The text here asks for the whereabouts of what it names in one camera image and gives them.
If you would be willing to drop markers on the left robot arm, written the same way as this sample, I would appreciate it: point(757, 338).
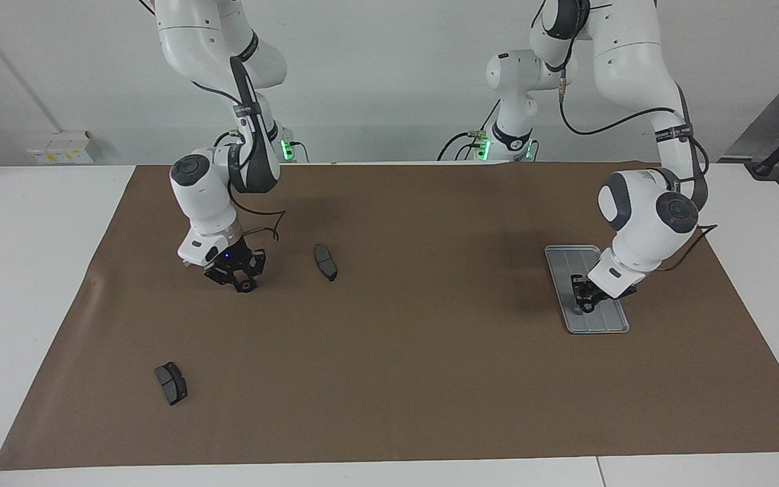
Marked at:
point(640, 223)

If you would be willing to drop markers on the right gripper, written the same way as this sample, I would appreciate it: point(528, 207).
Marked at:
point(226, 256)

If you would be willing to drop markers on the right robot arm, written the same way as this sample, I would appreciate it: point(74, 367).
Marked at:
point(203, 196)

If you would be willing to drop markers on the dark grey brake pad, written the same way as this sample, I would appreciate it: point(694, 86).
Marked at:
point(172, 383)
point(326, 262)

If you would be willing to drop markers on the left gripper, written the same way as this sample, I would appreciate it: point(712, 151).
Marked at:
point(619, 291)

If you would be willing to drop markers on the grey metal tray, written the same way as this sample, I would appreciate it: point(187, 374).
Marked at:
point(595, 323)

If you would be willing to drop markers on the white wall box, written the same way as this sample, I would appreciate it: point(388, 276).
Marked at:
point(65, 147)

